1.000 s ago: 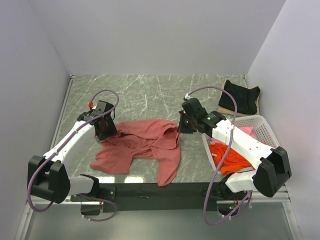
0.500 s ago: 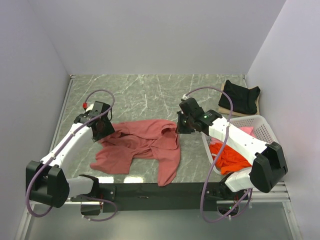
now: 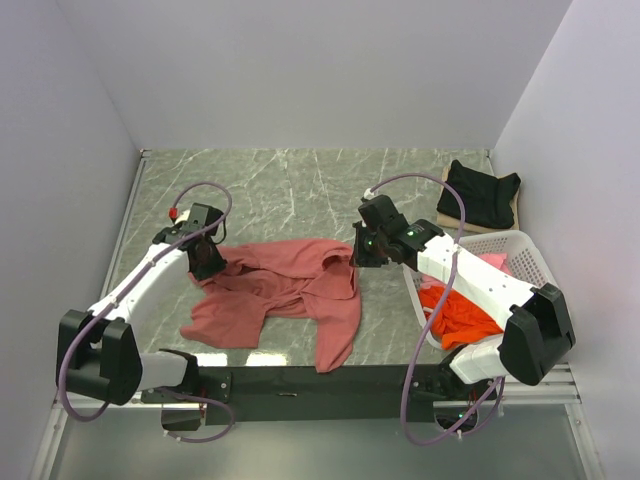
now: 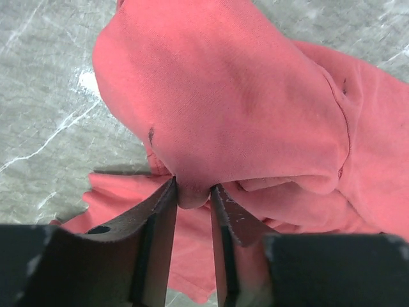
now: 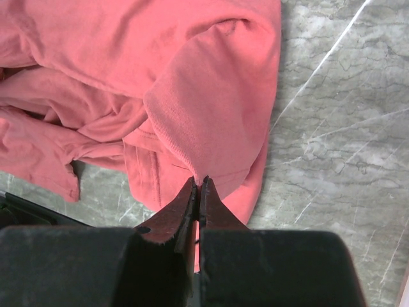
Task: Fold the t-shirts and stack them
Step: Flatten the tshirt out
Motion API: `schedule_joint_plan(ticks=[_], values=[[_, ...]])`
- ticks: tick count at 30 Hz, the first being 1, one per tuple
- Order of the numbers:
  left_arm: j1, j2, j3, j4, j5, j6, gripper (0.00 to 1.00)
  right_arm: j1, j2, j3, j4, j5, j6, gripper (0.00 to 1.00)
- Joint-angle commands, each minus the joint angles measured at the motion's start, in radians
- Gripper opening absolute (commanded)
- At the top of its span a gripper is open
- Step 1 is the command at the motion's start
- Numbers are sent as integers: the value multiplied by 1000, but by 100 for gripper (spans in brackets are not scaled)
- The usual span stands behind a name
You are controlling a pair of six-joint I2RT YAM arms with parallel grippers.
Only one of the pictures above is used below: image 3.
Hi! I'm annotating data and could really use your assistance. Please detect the dusty red polo shirt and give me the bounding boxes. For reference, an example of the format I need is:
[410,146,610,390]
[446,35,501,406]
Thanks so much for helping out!
[180,238,362,373]

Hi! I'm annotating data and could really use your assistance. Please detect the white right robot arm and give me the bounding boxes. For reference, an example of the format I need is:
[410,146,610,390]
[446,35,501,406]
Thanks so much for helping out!
[352,195,576,399]

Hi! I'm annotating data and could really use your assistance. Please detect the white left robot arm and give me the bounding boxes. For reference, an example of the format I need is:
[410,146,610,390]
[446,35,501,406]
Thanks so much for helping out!
[56,203,228,405]

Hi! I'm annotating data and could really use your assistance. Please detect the beige folded t shirt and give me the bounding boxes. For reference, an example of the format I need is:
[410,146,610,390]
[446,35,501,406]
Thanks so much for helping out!
[436,166,519,234]

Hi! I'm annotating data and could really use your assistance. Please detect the orange t shirt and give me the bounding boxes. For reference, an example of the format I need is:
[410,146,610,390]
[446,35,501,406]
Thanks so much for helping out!
[431,291,504,350]

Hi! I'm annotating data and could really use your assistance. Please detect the black folded t shirt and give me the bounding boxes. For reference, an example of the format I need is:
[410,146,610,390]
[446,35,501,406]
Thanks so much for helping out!
[443,160,521,233]

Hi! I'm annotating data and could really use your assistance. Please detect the pink t shirt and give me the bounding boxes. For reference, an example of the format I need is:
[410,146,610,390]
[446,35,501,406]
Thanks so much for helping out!
[479,252,512,276]

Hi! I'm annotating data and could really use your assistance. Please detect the white plastic laundry basket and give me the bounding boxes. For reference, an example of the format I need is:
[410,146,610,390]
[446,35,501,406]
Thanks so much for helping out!
[402,230,559,351]

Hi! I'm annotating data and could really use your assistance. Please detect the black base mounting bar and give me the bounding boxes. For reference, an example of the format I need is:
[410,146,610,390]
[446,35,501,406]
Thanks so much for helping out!
[139,364,496,431]

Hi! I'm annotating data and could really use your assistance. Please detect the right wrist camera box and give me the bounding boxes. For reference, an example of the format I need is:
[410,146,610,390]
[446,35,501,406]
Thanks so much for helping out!
[358,188,399,225]

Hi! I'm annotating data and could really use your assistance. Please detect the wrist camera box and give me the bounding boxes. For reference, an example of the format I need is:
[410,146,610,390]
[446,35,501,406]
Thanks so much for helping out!
[168,203,223,229]
[358,188,399,225]

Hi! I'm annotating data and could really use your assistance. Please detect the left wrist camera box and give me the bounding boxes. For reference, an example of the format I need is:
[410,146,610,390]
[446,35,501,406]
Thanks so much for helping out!
[168,203,223,229]

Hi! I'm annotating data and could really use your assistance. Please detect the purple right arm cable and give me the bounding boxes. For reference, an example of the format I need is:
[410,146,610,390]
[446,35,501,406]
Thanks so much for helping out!
[367,172,505,447]

